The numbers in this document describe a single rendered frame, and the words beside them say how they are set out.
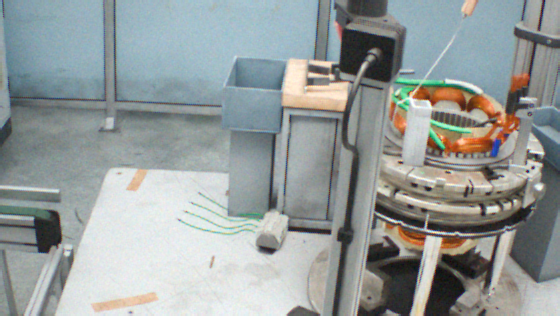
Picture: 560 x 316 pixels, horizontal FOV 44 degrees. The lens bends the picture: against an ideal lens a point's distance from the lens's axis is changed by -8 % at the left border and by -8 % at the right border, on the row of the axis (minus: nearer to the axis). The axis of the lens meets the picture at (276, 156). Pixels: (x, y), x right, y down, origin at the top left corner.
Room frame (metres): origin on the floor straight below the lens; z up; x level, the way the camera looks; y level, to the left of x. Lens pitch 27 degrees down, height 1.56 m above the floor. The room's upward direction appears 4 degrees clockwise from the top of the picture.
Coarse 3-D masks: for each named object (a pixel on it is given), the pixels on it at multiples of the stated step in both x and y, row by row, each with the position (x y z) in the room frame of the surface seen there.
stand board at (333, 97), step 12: (300, 60) 1.38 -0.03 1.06; (288, 72) 1.31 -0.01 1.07; (300, 72) 1.31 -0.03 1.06; (288, 84) 1.25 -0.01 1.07; (300, 84) 1.25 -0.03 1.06; (336, 84) 1.26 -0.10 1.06; (288, 96) 1.20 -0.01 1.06; (300, 96) 1.20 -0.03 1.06; (312, 96) 1.20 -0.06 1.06; (324, 96) 1.20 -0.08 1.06; (336, 96) 1.21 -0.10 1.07; (312, 108) 1.20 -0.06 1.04; (324, 108) 1.20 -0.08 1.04; (336, 108) 1.19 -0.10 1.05
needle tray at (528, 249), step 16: (544, 112) 1.24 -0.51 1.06; (544, 128) 1.23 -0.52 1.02; (544, 144) 1.11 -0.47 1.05; (544, 160) 1.12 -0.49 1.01; (544, 176) 1.11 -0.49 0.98; (544, 208) 1.09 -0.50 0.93; (528, 224) 1.12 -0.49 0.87; (544, 224) 1.08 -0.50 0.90; (528, 240) 1.11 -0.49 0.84; (544, 240) 1.07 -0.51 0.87; (512, 256) 1.14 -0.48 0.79; (528, 256) 1.10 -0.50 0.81; (544, 256) 1.06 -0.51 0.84; (528, 272) 1.09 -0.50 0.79; (544, 272) 1.06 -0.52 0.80
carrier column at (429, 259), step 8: (432, 240) 0.88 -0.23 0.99; (440, 240) 0.88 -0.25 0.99; (424, 248) 0.88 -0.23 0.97; (424, 256) 0.88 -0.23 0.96; (432, 256) 0.87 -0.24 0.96; (424, 264) 0.88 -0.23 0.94; (432, 264) 0.87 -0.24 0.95; (424, 272) 0.88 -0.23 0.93; (432, 272) 0.88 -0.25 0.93; (424, 280) 0.87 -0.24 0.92; (432, 280) 0.88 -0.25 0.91; (416, 288) 0.88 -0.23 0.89; (424, 288) 0.87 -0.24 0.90; (416, 296) 0.88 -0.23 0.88; (424, 296) 0.87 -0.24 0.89; (416, 304) 0.88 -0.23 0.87; (424, 304) 0.88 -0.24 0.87; (416, 312) 0.87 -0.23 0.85; (424, 312) 0.88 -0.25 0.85
